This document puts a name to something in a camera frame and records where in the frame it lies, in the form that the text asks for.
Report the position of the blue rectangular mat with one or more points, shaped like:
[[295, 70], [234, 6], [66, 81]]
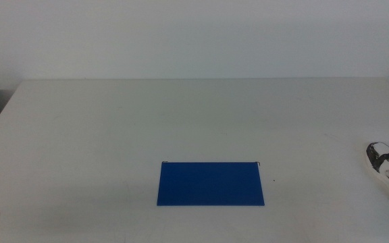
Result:
[[210, 184]]

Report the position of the black and white shoe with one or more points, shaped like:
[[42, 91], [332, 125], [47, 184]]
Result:
[[388, 167]]

